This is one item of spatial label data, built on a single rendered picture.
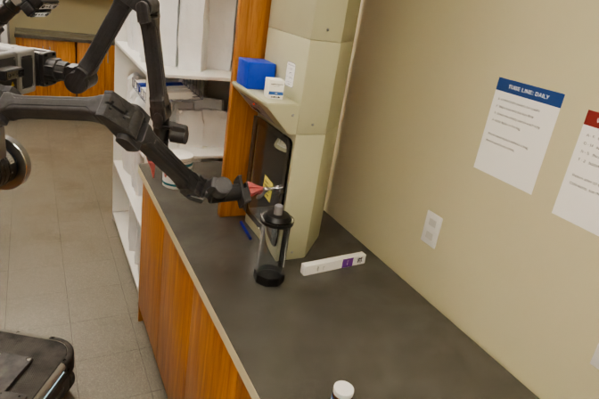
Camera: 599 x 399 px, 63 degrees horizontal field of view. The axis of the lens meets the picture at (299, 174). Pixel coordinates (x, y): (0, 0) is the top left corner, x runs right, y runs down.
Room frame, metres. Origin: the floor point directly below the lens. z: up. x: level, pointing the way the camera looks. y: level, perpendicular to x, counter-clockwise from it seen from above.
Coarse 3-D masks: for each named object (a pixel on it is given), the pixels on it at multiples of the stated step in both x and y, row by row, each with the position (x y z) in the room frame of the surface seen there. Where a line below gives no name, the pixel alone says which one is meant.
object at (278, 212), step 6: (276, 204) 1.41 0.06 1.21; (270, 210) 1.42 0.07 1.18; (276, 210) 1.39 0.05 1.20; (282, 210) 1.39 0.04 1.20; (264, 216) 1.39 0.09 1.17; (270, 216) 1.37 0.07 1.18; (276, 216) 1.38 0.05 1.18; (282, 216) 1.39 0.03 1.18; (288, 216) 1.39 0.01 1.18; (270, 222) 1.36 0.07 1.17; (276, 222) 1.36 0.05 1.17; (282, 222) 1.36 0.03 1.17; (288, 222) 1.38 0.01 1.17
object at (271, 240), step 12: (264, 228) 1.37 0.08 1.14; (288, 228) 1.37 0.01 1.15; (264, 240) 1.37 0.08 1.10; (276, 240) 1.36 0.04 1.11; (288, 240) 1.39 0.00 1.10; (264, 252) 1.36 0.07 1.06; (276, 252) 1.36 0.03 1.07; (264, 264) 1.36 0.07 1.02; (276, 264) 1.36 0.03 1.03; (264, 276) 1.36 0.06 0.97; (276, 276) 1.36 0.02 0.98
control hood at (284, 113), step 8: (240, 88) 1.67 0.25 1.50; (248, 96) 1.63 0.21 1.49; (256, 96) 1.55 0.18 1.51; (264, 96) 1.56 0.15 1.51; (264, 104) 1.49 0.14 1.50; (272, 104) 1.47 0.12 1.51; (280, 104) 1.49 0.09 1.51; (288, 104) 1.50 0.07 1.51; (296, 104) 1.52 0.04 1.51; (272, 112) 1.48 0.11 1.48; (280, 112) 1.49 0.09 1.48; (288, 112) 1.50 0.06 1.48; (296, 112) 1.52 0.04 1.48; (272, 120) 1.58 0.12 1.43; (280, 120) 1.49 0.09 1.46; (288, 120) 1.50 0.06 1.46; (296, 120) 1.52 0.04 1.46; (288, 128) 1.51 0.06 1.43; (296, 128) 1.52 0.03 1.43
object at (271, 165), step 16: (256, 128) 1.77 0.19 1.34; (272, 128) 1.65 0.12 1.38; (256, 144) 1.75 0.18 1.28; (272, 144) 1.64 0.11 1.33; (288, 144) 1.53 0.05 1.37; (256, 160) 1.74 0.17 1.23; (272, 160) 1.62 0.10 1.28; (288, 160) 1.52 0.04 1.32; (256, 176) 1.72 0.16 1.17; (272, 176) 1.61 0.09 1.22; (272, 192) 1.59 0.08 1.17; (256, 208) 1.69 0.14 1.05; (272, 208) 1.58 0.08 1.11; (256, 224) 1.67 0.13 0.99
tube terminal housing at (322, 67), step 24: (288, 48) 1.64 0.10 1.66; (312, 48) 1.53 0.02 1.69; (336, 48) 1.57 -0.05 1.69; (312, 72) 1.54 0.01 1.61; (336, 72) 1.58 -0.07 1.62; (288, 96) 1.60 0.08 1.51; (312, 96) 1.54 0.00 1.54; (336, 96) 1.65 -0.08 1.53; (312, 120) 1.55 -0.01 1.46; (336, 120) 1.72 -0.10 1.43; (312, 144) 1.56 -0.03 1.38; (312, 168) 1.56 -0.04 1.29; (288, 192) 1.52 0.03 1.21; (312, 192) 1.57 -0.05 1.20; (312, 216) 1.60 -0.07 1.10; (312, 240) 1.67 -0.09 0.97
